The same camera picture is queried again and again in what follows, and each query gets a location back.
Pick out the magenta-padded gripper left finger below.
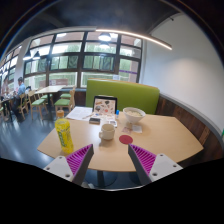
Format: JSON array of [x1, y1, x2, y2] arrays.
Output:
[[43, 143, 95, 187]]

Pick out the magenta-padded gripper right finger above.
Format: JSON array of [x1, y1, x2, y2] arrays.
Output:
[[127, 143, 184, 187]]

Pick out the yellow drink bottle orange cap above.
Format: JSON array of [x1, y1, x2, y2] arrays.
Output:
[[54, 109, 75, 155]]

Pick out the flat round red coaster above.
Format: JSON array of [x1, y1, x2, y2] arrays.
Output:
[[118, 134, 134, 145]]

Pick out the white paper napkin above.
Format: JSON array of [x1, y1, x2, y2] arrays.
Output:
[[121, 122, 143, 135]]

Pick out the small dark box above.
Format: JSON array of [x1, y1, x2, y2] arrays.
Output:
[[88, 117, 102, 125]]

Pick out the white paper sheet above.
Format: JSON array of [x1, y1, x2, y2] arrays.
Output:
[[65, 105, 94, 122]]

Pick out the white ceramic mug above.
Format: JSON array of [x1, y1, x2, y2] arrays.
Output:
[[98, 123, 116, 141]]

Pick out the white ceramic bowl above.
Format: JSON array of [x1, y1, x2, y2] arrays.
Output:
[[122, 106, 147, 125]]

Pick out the wooden chairs with green seats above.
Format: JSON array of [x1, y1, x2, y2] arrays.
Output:
[[16, 85, 77, 121]]

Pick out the colourful printed sheet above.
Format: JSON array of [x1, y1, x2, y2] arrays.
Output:
[[99, 113, 118, 123]]

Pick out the green upholstered bench backrest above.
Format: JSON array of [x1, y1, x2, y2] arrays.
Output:
[[85, 78, 161, 115]]

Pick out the light wooden dining table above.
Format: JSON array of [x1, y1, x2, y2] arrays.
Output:
[[34, 85, 66, 121]]

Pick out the person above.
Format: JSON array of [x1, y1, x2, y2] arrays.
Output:
[[12, 76, 27, 118]]

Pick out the long linear ceiling light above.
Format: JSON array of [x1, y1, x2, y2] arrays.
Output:
[[95, 28, 173, 51]]

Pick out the black pendant lamps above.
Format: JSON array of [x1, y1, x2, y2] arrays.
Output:
[[22, 32, 113, 62]]

